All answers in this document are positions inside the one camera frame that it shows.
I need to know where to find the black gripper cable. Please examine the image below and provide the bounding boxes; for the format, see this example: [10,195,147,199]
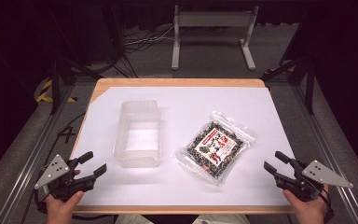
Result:
[33,189,48,217]

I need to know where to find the black tripod stand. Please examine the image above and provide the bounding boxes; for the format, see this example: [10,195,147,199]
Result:
[260,55,319,116]
[48,55,104,116]

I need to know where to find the translucent plastic container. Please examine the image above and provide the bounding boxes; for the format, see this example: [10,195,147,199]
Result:
[113,99,163,169]

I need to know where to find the black wrist strap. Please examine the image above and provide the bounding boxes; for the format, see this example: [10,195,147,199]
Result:
[318,186,336,224]

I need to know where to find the aluminium rail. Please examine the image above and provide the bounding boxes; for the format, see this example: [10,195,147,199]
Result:
[291,83,358,224]
[0,83,76,224]

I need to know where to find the white metal stand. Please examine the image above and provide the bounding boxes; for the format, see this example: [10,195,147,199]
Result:
[171,4,260,72]

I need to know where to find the white paper sheet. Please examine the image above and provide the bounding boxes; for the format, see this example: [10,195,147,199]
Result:
[69,86,296,207]

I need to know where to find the clear packet of dried food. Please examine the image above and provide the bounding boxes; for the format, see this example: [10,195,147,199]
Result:
[173,109,258,188]

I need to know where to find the person's right hand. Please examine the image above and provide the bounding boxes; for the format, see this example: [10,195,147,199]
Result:
[282,184,330,224]

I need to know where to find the bundle of floor cables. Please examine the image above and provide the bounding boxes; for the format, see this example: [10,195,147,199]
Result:
[123,25,175,53]

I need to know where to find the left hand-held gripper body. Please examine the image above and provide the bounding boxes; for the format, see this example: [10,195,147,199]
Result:
[34,154,96,203]

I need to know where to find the person's left hand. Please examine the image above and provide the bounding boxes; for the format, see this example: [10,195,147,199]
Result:
[45,169,85,224]

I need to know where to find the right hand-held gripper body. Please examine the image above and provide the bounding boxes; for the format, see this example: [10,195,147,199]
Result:
[280,158,354,203]

